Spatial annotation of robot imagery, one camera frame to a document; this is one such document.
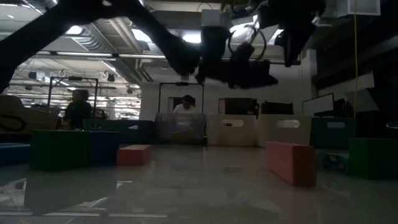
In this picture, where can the tan bulky object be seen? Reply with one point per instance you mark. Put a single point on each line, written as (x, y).
(31, 118)

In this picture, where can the black gantry frame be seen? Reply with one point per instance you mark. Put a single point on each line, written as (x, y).
(182, 83)
(74, 78)

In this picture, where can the green cube block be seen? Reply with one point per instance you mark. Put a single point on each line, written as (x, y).
(59, 151)

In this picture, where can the grey plastic bin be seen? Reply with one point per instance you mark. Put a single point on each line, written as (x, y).
(180, 129)

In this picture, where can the blue rectangular block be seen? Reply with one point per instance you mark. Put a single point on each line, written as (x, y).
(14, 155)
(105, 149)

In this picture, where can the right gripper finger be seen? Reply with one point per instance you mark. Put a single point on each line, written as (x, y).
(300, 46)
(289, 49)

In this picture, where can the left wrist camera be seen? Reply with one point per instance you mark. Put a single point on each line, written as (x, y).
(242, 53)

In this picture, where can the teal rectangular block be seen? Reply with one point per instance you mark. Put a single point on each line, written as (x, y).
(332, 161)

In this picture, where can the white angled panel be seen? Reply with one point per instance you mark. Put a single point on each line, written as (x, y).
(360, 101)

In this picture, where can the blue plastic bin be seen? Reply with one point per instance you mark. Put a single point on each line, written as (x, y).
(140, 133)

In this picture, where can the black boxy object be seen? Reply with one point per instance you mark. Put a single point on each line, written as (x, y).
(276, 109)

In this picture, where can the teal plastic bin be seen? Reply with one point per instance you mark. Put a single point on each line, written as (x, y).
(107, 123)
(331, 137)

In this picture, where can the ceiling light panel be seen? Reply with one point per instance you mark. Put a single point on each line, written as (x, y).
(141, 35)
(191, 37)

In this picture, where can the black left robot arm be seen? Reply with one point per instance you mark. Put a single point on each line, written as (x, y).
(28, 43)

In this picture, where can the long green block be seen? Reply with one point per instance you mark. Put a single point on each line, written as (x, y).
(373, 158)

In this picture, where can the long ceiling light rail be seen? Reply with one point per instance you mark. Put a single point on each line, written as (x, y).
(140, 56)

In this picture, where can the pink rectangular block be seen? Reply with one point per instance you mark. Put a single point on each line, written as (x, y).
(292, 165)
(133, 155)

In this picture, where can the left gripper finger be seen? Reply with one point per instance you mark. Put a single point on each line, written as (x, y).
(264, 84)
(261, 70)

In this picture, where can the white plastic bin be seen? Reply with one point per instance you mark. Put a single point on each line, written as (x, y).
(231, 135)
(273, 135)

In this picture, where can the white panel board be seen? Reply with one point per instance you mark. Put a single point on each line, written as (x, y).
(318, 105)

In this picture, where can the person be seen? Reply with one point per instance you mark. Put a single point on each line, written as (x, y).
(77, 110)
(186, 108)

